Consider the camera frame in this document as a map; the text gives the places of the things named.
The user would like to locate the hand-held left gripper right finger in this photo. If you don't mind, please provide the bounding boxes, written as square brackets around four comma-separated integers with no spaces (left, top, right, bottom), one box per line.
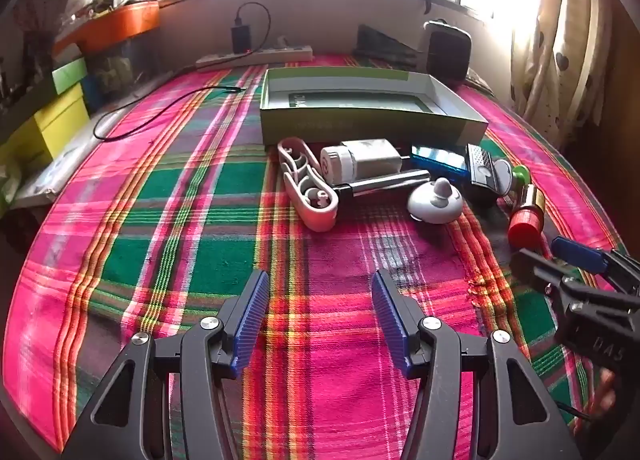
[371,269,583,460]

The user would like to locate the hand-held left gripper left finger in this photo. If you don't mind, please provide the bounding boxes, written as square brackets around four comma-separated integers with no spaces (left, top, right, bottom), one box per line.
[61,270,271,460]

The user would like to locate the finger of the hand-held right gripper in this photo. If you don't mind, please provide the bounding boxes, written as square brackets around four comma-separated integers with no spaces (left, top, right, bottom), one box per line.
[510,247,640,315]
[551,236,640,293]

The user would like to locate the green can with red cap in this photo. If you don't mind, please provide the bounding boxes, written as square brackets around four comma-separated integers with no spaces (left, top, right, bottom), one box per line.
[507,185,546,248]

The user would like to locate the white green suction cap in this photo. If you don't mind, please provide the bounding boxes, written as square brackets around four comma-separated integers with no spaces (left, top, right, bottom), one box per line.
[492,160,531,198]

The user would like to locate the black electric shaver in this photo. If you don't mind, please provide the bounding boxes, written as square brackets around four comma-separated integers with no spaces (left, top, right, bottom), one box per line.
[465,143,501,208]

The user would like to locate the white round dome knob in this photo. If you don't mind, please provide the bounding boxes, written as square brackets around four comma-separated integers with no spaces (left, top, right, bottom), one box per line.
[406,177,463,225]

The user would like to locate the pink white plastic clip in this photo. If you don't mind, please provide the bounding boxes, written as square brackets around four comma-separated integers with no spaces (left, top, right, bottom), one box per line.
[276,137,342,232]

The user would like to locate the silver black flashlight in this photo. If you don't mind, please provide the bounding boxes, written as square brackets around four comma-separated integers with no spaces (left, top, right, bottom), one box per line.
[330,169,432,201]

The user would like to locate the small blue box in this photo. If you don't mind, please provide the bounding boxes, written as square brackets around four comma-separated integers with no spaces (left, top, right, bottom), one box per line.
[410,144,471,183]

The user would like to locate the white square block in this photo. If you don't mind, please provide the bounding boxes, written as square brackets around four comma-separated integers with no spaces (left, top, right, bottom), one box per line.
[341,138,403,180]

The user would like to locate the green cardboard box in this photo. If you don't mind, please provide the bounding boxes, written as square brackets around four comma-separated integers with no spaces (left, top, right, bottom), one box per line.
[259,66,490,147]

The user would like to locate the person's right hand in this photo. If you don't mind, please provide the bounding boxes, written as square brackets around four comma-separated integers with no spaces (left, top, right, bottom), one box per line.
[595,367,618,416]

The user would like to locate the cream heart print curtain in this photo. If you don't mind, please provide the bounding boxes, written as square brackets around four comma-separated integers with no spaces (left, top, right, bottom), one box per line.
[510,0,621,141]

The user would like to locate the grey black heater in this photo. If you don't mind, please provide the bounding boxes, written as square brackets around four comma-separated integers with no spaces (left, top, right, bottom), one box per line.
[422,19,473,86]

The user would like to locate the white power strip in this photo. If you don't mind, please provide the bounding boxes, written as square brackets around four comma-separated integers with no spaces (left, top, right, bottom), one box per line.
[195,44,313,72]

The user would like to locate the blue storage box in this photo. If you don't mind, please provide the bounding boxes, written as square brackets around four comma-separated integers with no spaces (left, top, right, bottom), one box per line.
[82,73,106,111]

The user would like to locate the yellow storage box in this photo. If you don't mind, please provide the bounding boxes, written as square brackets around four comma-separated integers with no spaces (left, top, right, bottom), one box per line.
[0,85,91,166]

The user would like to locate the black charger adapter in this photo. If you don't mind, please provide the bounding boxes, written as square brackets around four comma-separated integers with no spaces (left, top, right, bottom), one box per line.
[231,15,252,54]

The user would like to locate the clear plastic container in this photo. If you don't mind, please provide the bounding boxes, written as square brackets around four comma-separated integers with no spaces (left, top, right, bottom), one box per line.
[82,38,166,106]

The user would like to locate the green storage box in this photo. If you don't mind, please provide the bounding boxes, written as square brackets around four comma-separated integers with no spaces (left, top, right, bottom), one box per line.
[50,56,90,96]

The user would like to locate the orange bin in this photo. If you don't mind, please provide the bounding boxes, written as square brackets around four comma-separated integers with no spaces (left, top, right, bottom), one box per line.
[52,1,161,56]

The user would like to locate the black cable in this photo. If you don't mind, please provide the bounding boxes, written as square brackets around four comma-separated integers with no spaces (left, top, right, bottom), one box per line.
[93,2,272,142]

